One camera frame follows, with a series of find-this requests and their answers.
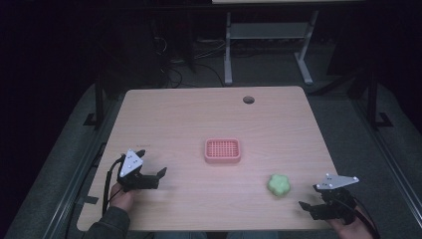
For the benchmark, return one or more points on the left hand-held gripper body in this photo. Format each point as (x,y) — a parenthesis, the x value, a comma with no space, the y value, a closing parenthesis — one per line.
(131,164)

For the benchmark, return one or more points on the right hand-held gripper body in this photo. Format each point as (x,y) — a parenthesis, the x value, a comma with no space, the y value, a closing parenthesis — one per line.
(335,199)

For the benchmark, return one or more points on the green flower-shaped soap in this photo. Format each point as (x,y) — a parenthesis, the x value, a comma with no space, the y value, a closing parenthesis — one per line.
(279,185)

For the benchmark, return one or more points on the pink soap dish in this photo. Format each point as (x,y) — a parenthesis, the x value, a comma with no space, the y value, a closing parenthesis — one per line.
(222,150)

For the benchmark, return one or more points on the person's right hand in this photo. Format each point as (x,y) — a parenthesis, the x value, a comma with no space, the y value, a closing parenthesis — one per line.
(348,229)

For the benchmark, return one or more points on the person's left hand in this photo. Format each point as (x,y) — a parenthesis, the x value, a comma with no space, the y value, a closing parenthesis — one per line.
(122,197)

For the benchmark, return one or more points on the grey tape strip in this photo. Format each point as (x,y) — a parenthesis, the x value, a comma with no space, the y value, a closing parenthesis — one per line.
(88,200)

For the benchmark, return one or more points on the black metal stand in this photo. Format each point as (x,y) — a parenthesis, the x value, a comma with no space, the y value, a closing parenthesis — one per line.
(374,99)
(98,103)

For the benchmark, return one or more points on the white metal stand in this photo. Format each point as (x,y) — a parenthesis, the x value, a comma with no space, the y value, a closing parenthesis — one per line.
(268,31)

